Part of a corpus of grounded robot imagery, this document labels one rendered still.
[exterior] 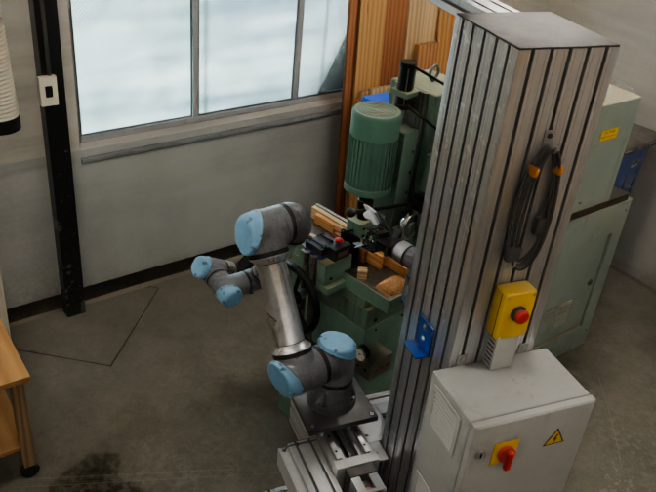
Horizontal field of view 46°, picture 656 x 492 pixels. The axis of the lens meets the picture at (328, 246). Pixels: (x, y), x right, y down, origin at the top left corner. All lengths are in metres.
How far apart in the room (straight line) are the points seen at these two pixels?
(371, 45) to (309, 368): 2.45
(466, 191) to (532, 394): 0.52
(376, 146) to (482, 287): 0.99
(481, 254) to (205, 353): 2.27
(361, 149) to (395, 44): 1.81
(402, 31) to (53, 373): 2.55
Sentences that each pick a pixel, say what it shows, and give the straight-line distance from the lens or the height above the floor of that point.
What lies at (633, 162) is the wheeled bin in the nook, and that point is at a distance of 4.51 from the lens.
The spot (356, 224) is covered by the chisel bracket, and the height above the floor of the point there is 1.03.
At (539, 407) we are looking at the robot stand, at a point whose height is 1.23.
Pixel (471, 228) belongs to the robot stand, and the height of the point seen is 1.61.
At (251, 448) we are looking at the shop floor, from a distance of 3.36.
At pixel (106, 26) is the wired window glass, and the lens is 3.71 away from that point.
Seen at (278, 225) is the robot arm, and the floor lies 1.38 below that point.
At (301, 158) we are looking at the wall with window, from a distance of 4.45.
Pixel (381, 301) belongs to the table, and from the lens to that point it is 2.73.
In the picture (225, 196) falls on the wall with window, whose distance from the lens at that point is 4.26.
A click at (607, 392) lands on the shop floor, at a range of 4.06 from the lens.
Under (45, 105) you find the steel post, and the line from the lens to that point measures 3.52.
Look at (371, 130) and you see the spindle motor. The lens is 2.65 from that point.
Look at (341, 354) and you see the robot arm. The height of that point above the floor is 1.04.
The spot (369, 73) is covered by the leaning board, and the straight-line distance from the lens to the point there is 4.31.
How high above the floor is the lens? 2.44
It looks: 31 degrees down
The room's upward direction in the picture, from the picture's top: 6 degrees clockwise
